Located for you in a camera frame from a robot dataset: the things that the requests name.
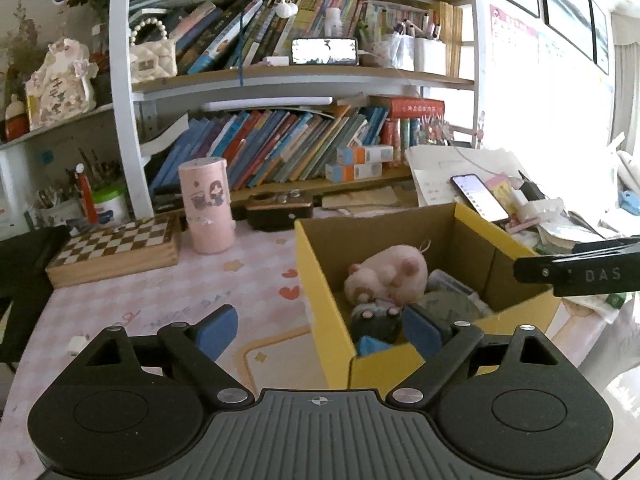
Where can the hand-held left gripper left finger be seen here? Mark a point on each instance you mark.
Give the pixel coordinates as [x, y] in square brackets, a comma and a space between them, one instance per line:
[217, 332]

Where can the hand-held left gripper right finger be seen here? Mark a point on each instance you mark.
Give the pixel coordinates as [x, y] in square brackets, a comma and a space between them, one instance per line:
[424, 332]

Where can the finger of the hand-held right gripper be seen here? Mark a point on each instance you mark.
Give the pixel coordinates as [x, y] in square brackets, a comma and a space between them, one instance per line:
[575, 272]

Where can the grey toy car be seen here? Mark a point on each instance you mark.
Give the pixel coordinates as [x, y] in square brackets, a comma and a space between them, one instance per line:
[375, 327]

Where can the small blue and white box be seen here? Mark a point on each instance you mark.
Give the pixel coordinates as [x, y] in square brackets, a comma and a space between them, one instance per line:
[372, 346]

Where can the pink pig plush toy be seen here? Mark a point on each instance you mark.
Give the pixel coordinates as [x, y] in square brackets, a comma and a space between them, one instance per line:
[385, 270]

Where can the yellow cardboard box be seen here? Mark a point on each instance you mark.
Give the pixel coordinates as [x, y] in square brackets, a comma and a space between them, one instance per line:
[320, 280]

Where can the pink checkered cloth desktop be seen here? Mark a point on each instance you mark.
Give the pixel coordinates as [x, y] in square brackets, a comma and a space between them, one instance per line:
[150, 290]

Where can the beige desk mat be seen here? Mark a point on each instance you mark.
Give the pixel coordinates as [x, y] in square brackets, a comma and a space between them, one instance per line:
[285, 360]

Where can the black power adapter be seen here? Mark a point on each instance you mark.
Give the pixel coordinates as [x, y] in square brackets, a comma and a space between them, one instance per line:
[532, 191]

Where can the pink note pad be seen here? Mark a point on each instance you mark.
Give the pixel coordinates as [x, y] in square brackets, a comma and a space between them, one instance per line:
[500, 190]

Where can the pink cylindrical tin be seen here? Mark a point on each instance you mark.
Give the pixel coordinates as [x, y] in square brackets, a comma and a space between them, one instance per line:
[207, 210]

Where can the smartphone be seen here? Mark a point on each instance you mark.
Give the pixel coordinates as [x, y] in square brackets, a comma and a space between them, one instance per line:
[477, 197]

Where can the wooden chessboard box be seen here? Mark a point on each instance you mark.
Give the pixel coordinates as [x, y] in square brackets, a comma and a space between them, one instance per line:
[115, 250]

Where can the dark brown wooden box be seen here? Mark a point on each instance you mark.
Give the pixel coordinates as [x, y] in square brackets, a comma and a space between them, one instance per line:
[277, 215]

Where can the white charger plug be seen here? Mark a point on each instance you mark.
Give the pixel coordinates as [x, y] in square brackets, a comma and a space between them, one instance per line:
[76, 344]

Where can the stack of papers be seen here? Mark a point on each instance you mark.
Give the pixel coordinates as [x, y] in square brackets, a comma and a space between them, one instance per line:
[435, 180]

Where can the white jar with green lid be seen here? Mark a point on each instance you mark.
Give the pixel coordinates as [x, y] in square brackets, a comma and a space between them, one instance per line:
[112, 207]

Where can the orange and white box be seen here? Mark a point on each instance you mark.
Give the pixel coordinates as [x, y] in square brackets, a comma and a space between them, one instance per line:
[355, 172]
[365, 155]

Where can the row of leaning books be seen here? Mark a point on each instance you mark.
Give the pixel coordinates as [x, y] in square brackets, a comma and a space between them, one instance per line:
[280, 145]

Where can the grey pen tray with pens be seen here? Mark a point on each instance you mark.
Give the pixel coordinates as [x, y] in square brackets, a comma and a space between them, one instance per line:
[60, 212]

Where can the black electronic keyboard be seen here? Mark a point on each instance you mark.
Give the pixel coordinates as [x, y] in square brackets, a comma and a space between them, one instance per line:
[25, 270]

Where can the thick red book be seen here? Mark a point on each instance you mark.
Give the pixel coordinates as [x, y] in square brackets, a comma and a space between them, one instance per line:
[415, 109]

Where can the white pen holder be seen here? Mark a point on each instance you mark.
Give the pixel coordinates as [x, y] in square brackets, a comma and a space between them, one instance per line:
[430, 55]

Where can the white bookshelf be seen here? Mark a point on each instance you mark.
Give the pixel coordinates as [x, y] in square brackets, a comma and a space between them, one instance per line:
[122, 85]

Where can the white quilted handbag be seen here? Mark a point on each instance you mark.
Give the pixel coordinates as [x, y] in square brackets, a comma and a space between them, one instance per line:
[152, 62]

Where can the cream cat figurine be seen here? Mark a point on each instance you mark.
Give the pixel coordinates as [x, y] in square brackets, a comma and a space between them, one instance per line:
[57, 90]

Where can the red and white bottle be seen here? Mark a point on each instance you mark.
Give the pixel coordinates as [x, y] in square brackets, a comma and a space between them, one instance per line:
[16, 122]

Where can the row of stacked books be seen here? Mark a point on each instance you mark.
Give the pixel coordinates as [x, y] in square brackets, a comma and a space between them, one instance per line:
[225, 30]

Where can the small white bottle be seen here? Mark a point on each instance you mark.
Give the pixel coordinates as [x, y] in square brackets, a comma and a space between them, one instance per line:
[333, 22]

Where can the dried flowers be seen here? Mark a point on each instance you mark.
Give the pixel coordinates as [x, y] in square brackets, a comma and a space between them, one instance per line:
[22, 40]

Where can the pink wall poster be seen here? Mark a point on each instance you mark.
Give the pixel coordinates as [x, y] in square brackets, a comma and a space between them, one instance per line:
[515, 35]

